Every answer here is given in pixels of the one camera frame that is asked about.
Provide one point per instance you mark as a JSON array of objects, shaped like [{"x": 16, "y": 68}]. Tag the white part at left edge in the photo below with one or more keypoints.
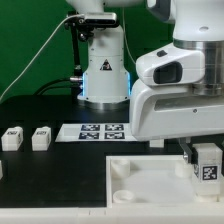
[{"x": 1, "y": 170}]

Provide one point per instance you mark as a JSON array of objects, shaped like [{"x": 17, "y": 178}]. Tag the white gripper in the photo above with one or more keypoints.
[{"x": 179, "y": 93}]

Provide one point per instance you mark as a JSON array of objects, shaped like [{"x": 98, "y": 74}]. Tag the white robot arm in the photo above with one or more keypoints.
[{"x": 106, "y": 80}]

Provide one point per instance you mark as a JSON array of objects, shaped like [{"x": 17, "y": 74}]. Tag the white square tabletop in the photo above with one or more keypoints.
[{"x": 153, "y": 180}]

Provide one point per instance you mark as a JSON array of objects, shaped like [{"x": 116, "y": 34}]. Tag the white marker sheet with tags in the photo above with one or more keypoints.
[{"x": 97, "y": 132}]

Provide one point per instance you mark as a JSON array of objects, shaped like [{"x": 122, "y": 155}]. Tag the black camera on stand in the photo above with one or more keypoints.
[{"x": 81, "y": 27}]

